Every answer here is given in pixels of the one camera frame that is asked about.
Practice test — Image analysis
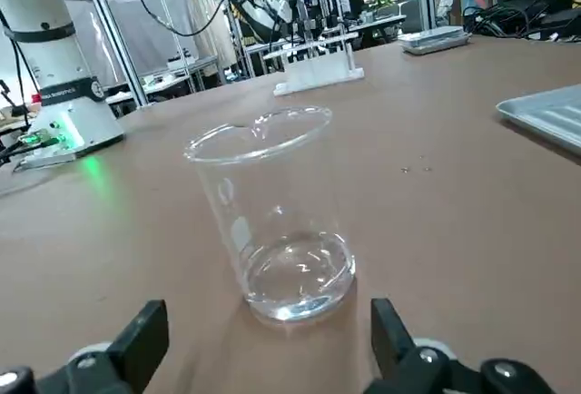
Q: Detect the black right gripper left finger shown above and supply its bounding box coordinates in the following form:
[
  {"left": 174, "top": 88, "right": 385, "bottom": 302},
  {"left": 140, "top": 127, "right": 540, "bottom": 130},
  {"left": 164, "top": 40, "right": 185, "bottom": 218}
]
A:
[{"left": 0, "top": 299, "right": 171, "bottom": 394}]

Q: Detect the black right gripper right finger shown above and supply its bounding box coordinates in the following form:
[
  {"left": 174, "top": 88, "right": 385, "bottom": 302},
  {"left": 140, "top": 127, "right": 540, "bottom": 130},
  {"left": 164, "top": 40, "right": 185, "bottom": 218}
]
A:
[{"left": 370, "top": 297, "right": 567, "bottom": 394}]

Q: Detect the clear glass test tube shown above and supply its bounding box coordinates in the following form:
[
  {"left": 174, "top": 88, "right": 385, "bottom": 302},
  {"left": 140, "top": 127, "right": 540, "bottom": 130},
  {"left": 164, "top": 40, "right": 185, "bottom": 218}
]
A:
[{"left": 302, "top": 21, "right": 317, "bottom": 67}]

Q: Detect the clear glass beaker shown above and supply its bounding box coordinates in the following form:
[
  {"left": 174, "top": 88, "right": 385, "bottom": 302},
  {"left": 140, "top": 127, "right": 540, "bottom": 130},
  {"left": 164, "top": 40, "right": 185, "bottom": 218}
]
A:
[{"left": 182, "top": 105, "right": 358, "bottom": 327}]

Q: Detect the white test tube rack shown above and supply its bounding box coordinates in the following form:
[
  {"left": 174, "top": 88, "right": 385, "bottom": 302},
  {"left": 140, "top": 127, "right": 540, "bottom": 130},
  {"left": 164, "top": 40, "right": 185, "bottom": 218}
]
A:
[{"left": 272, "top": 30, "right": 366, "bottom": 97}]

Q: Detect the grey digital scale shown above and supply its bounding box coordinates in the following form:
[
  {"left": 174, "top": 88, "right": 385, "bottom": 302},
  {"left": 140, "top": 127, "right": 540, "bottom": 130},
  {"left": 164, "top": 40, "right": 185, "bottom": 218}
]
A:
[{"left": 398, "top": 25, "right": 472, "bottom": 55}]

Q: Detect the ribbed metal tray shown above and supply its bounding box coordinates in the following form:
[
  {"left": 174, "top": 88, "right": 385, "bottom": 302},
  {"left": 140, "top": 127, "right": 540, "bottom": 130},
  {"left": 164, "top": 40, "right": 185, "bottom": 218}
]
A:
[{"left": 494, "top": 84, "right": 581, "bottom": 157}]

